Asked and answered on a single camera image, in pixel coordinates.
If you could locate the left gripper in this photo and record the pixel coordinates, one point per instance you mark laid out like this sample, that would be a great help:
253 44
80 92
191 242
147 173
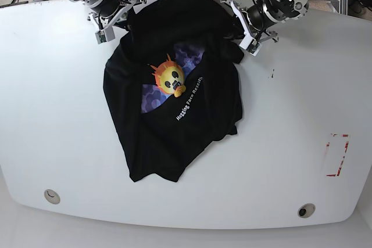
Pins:
257 19

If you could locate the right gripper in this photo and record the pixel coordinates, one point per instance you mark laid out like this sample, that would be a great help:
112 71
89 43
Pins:
124 24

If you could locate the black printed t-shirt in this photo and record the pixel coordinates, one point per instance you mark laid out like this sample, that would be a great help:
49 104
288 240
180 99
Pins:
172 86

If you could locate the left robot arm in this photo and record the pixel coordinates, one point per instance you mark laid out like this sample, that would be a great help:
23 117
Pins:
289 9

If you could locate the red tape rectangle marking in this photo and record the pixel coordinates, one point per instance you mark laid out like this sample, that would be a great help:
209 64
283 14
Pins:
335 152

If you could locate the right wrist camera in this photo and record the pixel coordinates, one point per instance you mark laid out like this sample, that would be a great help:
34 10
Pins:
105 35

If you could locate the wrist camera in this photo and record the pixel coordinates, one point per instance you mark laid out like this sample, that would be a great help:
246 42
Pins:
105 35
251 45

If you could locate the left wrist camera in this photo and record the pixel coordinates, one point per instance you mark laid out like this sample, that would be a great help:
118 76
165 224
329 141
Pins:
251 45

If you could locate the left table cable grommet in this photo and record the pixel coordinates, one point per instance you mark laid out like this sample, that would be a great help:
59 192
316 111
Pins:
51 196

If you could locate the table cable grommet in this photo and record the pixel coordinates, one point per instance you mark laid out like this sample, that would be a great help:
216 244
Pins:
51 196
306 210

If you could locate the right table cable grommet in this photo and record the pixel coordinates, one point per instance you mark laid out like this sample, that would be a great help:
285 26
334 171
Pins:
306 210

